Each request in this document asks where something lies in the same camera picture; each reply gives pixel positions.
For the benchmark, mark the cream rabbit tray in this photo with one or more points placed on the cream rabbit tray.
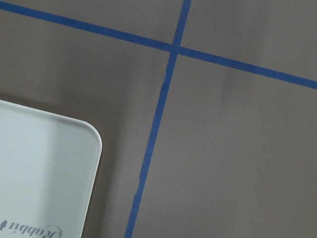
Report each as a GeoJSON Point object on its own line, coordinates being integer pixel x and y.
{"type": "Point", "coordinates": [48, 165]}

